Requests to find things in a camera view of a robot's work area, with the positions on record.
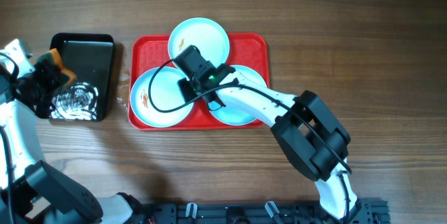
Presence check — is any white plate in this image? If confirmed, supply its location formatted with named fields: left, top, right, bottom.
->
left=129, top=66, right=193, bottom=128
left=168, top=17, right=230, bottom=67
left=207, top=65, right=267, bottom=126

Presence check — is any orange and green sponge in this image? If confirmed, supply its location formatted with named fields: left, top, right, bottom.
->
left=34, top=48, right=77, bottom=86

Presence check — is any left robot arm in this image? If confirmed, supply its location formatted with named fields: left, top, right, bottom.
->
left=1, top=60, right=144, bottom=223

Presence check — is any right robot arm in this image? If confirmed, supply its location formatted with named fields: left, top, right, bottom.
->
left=173, top=45, right=357, bottom=223

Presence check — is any red serving tray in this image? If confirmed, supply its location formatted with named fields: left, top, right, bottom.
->
left=128, top=32, right=270, bottom=131

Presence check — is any black water tray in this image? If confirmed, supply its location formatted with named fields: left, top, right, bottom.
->
left=50, top=33, right=115, bottom=121

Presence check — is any white plate top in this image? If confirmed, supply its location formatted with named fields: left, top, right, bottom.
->
left=168, top=17, right=230, bottom=67

